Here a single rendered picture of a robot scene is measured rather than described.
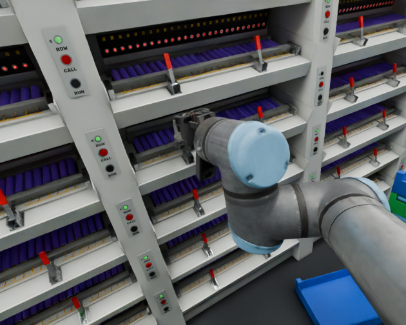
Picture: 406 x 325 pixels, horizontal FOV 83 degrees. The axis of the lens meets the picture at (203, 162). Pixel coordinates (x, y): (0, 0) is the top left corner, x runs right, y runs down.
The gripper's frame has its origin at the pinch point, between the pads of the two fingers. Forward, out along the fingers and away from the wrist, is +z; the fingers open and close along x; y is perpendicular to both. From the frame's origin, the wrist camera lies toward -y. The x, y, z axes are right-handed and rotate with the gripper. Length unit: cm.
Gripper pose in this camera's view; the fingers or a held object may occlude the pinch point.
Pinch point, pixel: (182, 135)
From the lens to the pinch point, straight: 65.5
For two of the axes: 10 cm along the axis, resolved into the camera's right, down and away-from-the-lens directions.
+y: -2.2, -9.1, -3.5
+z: -4.2, -2.4, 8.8
